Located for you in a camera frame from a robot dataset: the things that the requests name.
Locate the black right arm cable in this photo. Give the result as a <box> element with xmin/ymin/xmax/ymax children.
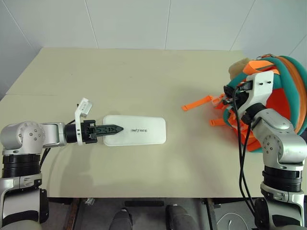
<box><xmin>241</xmin><ymin>115</ymin><xmax>259</xmax><ymax>216</ymax></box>
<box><xmin>232</xmin><ymin>86</ymin><xmax>255</xmax><ymax>218</ymax></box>

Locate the rusty metal frame bar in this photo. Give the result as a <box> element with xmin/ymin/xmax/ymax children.
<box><xmin>64</xmin><ymin>198</ymin><xmax>81</xmax><ymax>230</ymax></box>
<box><xmin>206</xmin><ymin>198</ymin><xmax>218</xmax><ymax>230</ymax></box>

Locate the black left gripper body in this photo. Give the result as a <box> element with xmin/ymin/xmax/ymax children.
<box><xmin>80</xmin><ymin>119</ymin><xmax>99</xmax><ymax>145</ymax></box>

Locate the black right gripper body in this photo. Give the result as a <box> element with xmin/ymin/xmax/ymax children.
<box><xmin>231</xmin><ymin>92</ymin><xmax>250</xmax><ymax>113</ymax></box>

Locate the thin white cord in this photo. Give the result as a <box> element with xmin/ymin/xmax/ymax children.
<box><xmin>219</xmin><ymin>211</ymin><xmax>250</xmax><ymax>230</ymax></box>

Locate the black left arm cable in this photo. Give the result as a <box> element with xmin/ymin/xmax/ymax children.
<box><xmin>39</xmin><ymin>146</ymin><xmax>52</xmax><ymax>169</ymax></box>

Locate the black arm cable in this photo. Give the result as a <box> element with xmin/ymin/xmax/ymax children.
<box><xmin>232</xmin><ymin>86</ymin><xmax>255</xmax><ymax>218</ymax></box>
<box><xmin>39</xmin><ymin>146</ymin><xmax>52</xmax><ymax>169</ymax></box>
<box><xmin>241</xmin><ymin>115</ymin><xmax>259</xmax><ymax>216</ymax></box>

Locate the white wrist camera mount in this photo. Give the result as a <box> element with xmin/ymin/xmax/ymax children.
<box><xmin>74</xmin><ymin>97</ymin><xmax>94</xmax><ymax>146</ymax></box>
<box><xmin>237</xmin><ymin>71</ymin><xmax>275</xmax><ymax>113</ymax></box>

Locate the beige rounded soft object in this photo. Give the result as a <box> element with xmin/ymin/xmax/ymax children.
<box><xmin>228</xmin><ymin>58</ymin><xmax>251</xmax><ymax>80</ymax></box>

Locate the orange and teal backpack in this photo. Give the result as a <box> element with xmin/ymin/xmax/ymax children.
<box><xmin>181</xmin><ymin>54</ymin><xmax>307</xmax><ymax>153</ymax></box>

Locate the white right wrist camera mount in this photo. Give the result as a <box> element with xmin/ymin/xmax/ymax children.
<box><xmin>237</xmin><ymin>71</ymin><xmax>275</xmax><ymax>113</ymax></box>

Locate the white rectangular box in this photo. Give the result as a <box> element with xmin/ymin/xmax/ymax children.
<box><xmin>103</xmin><ymin>115</ymin><xmax>167</xmax><ymax>147</ymax></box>

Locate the dark rounded shape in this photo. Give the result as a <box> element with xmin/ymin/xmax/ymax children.
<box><xmin>165</xmin><ymin>204</ymin><xmax>200</xmax><ymax>230</ymax></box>
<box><xmin>109</xmin><ymin>207</ymin><xmax>134</xmax><ymax>230</ymax></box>

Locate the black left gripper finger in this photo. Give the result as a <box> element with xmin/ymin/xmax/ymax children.
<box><xmin>95</xmin><ymin>123</ymin><xmax>124</xmax><ymax>138</ymax></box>

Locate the black flat bar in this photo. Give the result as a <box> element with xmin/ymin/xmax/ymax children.
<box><xmin>124</xmin><ymin>200</ymin><xmax>165</xmax><ymax>208</ymax></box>

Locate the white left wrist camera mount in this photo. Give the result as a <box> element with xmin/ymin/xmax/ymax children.
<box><xmin>74</xmin><ymin>97</ymin><xmax>94</xmax><ymax>146</ymax></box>

